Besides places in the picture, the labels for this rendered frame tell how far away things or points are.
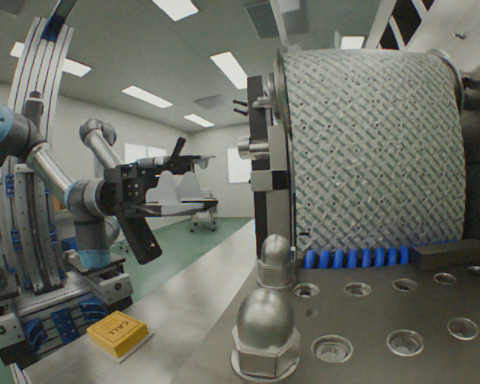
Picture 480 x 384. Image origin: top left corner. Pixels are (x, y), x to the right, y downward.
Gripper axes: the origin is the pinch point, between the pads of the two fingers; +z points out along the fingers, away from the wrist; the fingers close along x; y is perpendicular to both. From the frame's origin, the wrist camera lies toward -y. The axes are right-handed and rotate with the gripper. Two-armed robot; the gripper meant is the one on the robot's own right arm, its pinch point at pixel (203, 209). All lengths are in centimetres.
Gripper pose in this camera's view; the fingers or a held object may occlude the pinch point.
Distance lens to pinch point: 28.6
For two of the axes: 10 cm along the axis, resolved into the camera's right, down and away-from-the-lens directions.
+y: -0.5, -10.0, -0.5
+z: 9.5, -0.3, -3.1
